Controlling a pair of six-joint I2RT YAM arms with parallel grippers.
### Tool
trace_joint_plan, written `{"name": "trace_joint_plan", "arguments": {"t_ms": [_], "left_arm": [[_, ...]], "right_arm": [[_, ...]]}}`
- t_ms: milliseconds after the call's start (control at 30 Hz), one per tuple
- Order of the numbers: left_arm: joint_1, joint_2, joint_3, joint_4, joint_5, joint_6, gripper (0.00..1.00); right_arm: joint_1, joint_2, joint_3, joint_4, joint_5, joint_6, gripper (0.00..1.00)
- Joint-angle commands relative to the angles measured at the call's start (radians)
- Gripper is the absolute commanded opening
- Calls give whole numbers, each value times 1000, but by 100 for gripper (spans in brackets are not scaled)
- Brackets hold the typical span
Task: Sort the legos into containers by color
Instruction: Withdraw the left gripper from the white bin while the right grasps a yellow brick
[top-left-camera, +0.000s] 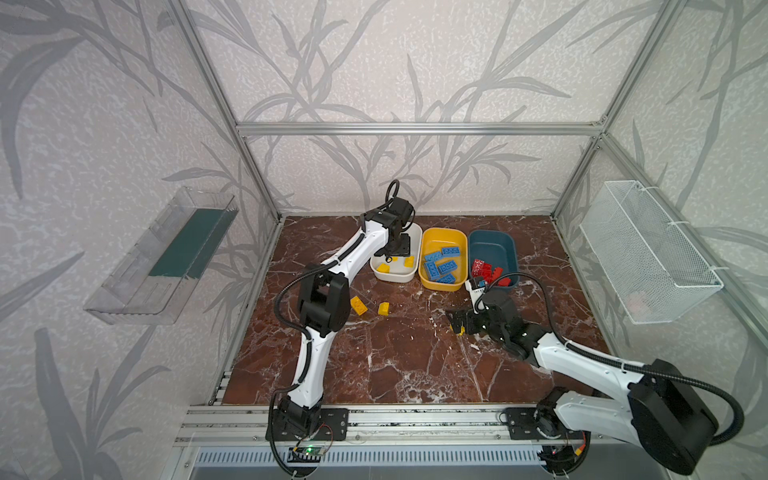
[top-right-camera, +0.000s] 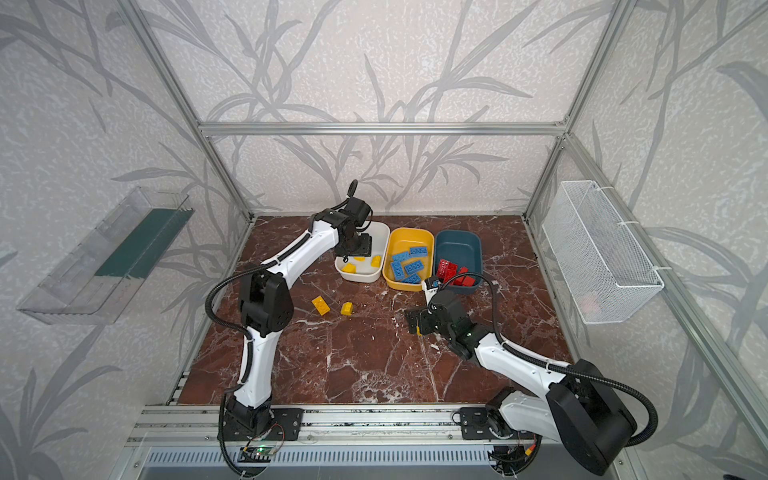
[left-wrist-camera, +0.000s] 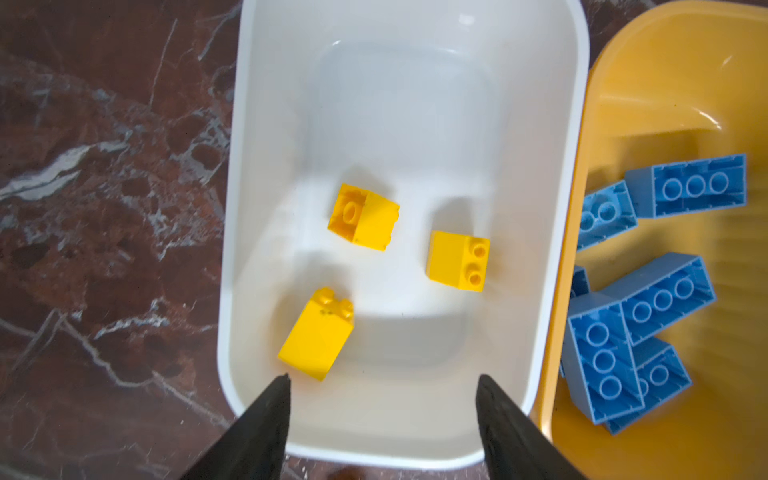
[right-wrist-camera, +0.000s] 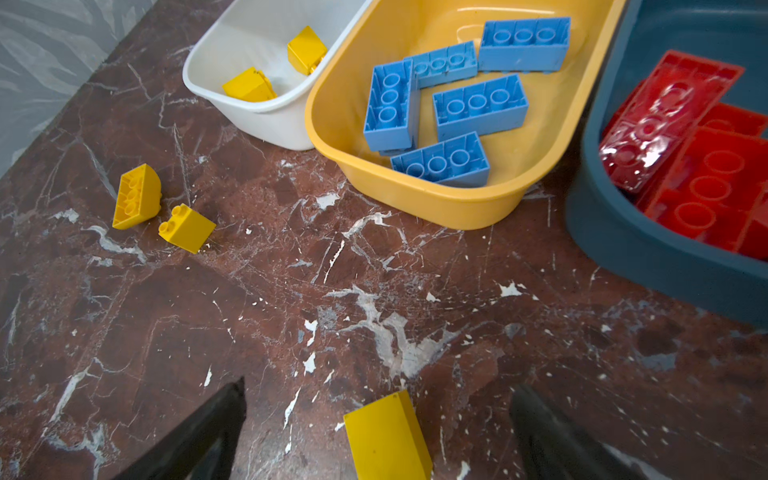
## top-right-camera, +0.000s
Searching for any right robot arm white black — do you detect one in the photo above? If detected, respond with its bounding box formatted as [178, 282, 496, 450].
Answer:
[405, 277, 659, 475]

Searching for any dark teal plastic bin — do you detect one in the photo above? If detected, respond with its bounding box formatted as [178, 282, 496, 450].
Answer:
[433, 230, 483, 279]

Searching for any red brick wide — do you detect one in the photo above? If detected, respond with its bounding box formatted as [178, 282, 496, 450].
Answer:
[436, 259, 458, 283]

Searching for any right wiring bundle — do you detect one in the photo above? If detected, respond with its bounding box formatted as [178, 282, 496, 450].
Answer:
[488, 425, 539, 475]

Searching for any white wire mesh basket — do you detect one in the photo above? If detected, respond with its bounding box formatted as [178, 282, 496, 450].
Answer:
[543, 180, 665, 325]

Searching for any white plastic bin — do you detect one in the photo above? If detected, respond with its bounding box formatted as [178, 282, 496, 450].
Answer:
[334, 221, 391, 283]

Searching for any left circuit board with wires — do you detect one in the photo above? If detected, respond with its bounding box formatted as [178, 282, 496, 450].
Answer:
[237, 423, 286, 463]

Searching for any clear plastic wall shelf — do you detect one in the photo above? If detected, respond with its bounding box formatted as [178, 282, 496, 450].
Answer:
[17, 187, 194, 325]

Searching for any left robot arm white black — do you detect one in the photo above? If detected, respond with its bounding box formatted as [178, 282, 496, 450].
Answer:
[204, 180, 372, 435]

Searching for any yellow plastic bin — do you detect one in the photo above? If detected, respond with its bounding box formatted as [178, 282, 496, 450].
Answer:
[382, 227, 435, 292]

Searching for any aluminium front rail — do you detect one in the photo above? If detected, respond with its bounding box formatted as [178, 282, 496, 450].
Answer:
[124, 403, 632, 448]

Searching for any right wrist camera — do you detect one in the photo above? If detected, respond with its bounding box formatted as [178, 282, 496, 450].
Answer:
[421, 276, 441, 304]

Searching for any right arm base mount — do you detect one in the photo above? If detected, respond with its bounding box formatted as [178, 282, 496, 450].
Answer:
[451, 406, 537, 442]

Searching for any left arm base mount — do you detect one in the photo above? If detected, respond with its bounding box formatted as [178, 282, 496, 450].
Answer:
[217, 405, 304, 442]

